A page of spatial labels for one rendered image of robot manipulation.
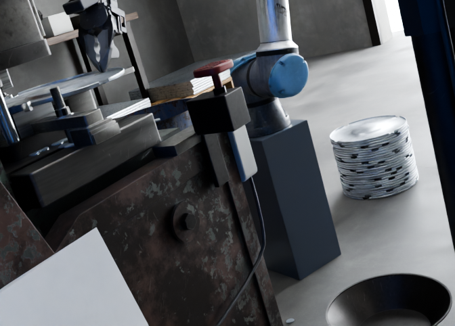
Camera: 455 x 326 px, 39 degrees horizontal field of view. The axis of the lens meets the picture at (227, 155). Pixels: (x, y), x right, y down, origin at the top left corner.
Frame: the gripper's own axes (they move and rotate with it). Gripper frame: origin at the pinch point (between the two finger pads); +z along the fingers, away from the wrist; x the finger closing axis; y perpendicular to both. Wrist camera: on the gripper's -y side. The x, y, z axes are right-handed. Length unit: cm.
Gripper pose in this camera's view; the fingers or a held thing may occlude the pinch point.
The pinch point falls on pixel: (100, 65)
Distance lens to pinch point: 145.4
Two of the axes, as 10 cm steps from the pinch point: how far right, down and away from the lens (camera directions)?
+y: 3.8, 0.8, 9.2
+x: -9.2, 1.7, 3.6
